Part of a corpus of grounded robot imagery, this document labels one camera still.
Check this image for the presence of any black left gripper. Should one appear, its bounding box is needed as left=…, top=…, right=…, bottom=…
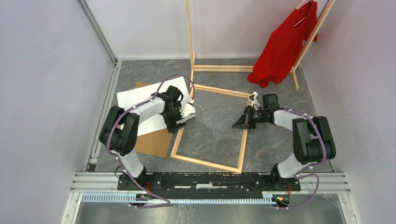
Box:
left=163, top=101, right=189, bottom=134

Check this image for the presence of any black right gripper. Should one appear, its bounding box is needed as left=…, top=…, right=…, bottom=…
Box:
left=232, top=105, right=267, bottom=130

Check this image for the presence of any brown backing board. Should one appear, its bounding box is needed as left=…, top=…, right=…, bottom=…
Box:
left=116, top=82, right=173, bottom=158

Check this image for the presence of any light wooden picture frame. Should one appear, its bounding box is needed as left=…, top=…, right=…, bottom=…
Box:
left=170, top=84, right=252, bottom=174

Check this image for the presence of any printed photo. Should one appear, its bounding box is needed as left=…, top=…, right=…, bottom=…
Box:
left=117, top=77, right=196, bottom=136

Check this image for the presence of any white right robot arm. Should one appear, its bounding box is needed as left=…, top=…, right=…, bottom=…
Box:
left=232, top=92, right=336, bottom=190

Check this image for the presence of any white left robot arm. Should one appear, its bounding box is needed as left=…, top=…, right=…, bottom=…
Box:
left=99, top=85, right=196, bottom=190

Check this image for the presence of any wooden clothes rack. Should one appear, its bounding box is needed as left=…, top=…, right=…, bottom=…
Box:
left=184, top=0, right=337, bottom=91

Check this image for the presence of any red t-shirt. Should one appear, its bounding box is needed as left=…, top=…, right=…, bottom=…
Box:
left=247, top=1, right=318, bottom=88

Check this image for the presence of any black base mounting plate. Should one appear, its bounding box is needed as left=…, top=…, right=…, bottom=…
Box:
left=117, top=172, right=301, bottom=201

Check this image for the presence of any pink clothes hanger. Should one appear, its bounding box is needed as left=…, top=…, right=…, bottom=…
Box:
left=294, top=0, right=313, bottom=27

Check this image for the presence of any white slotted cable duct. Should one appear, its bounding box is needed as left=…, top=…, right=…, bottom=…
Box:
left=81, top=193, right=275, bottom=205

